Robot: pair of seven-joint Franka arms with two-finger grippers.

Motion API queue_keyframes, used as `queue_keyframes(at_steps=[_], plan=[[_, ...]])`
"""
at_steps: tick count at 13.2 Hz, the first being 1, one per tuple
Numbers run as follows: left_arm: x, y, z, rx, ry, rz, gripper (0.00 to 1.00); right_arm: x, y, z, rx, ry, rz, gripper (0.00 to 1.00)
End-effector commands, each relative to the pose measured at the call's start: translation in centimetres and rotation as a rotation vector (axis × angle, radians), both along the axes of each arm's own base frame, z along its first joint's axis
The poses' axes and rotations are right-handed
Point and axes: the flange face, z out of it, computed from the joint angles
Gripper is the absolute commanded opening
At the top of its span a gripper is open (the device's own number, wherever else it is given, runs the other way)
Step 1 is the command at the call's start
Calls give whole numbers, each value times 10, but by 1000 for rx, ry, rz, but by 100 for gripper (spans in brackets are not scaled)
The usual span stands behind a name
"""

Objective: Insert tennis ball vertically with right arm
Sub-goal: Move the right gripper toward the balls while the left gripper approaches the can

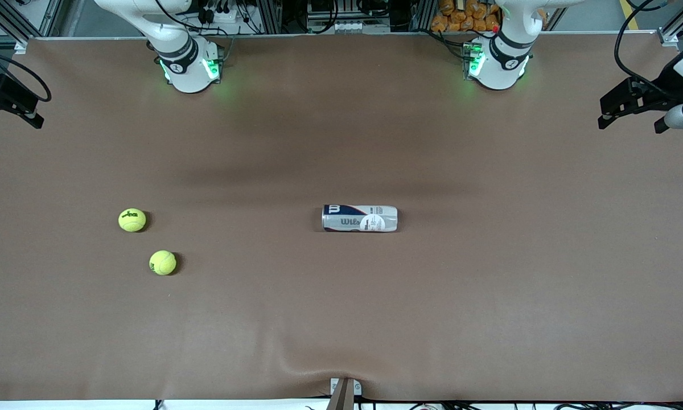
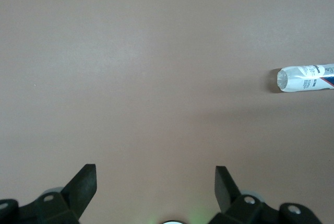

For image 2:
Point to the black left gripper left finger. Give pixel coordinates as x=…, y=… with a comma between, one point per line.
x=78, y=190

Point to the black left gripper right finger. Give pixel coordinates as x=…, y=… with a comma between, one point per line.
x=227, y=195

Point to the clear tennis ball can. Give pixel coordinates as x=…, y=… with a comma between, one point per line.
x=300, y=79

